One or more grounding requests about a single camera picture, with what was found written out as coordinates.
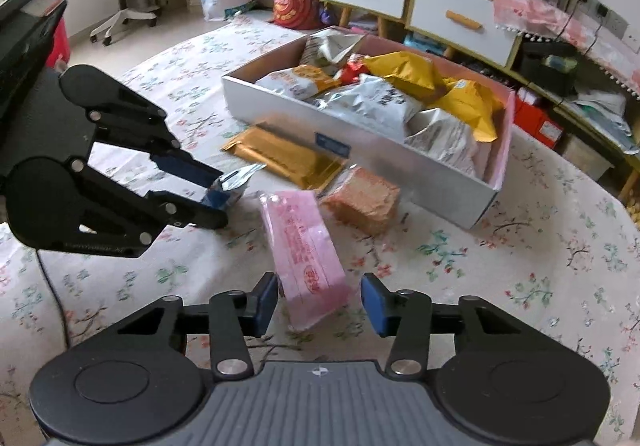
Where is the grey chinese snack bag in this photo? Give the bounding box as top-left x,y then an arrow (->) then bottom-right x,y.
314,74 -> 422,142

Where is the orange lotus chip bag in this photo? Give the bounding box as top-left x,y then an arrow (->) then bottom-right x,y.
255,65 -> 340,101

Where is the white green-print snack bag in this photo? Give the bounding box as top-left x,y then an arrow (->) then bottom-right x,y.
405,108 -> 478,177

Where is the gold biscuit bar package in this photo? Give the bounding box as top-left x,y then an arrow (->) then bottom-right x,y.
221,127 -> 344,189

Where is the white triangular snack bag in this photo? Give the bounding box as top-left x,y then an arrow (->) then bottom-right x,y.
299,28 -> 364,76

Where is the pink cardboard box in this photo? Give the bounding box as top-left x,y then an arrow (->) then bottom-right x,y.
222,38 -> 515,229

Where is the red snack packet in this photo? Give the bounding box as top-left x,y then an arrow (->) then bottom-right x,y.
334,53 -> 370,86

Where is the red storage box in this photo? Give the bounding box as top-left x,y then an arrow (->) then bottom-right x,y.
514,96 -> 564,149

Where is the wooden cabinet with drawers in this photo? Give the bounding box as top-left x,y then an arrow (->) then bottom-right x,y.
319,0 -> 640,199

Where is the brown cracker pack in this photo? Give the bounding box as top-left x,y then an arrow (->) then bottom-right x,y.
320,165 -> 400,235

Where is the yellow snack bag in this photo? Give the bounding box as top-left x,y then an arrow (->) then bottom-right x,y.
430,79 -> 504,143

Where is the pink cloth on cabinet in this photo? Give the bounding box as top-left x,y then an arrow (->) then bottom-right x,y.
492,0 -> 639,96

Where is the pink wafer package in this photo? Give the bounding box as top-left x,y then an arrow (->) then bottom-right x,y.
259,191 -> 352,331

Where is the yellow waffle sandwich bag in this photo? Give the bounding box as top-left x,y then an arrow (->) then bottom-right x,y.
363,51 -> 447,104

